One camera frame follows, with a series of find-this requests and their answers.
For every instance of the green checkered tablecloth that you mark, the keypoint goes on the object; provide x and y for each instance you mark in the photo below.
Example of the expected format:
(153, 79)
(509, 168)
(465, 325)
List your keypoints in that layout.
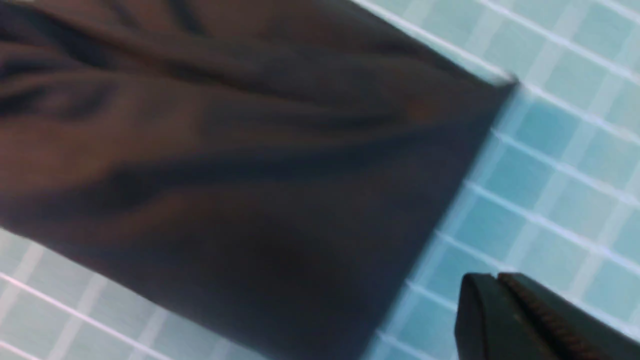
(555, 196)

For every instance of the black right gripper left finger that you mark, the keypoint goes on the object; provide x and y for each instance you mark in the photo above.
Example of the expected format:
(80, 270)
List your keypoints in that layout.
(491, 324)

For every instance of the dark gray long-sleeved shirt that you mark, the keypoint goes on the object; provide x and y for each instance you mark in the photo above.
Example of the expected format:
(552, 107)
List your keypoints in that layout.
(269, 169)

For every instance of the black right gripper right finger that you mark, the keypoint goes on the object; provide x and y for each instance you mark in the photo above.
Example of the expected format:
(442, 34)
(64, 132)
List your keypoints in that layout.
(570, 331)

